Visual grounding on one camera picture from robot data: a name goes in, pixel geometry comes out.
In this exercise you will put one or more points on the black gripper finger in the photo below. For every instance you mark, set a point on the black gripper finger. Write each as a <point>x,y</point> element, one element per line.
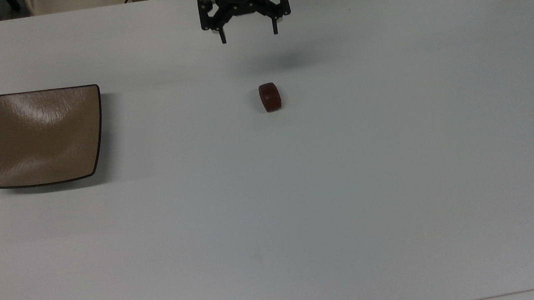
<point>275,17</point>
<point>220,28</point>

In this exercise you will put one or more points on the small red-brown block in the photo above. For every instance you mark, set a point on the small red-brown block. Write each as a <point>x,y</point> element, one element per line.
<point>269,97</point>

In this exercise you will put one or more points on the square brown ceramic plate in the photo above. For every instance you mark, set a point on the square brown ceramic plate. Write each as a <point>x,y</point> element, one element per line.
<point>44,137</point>

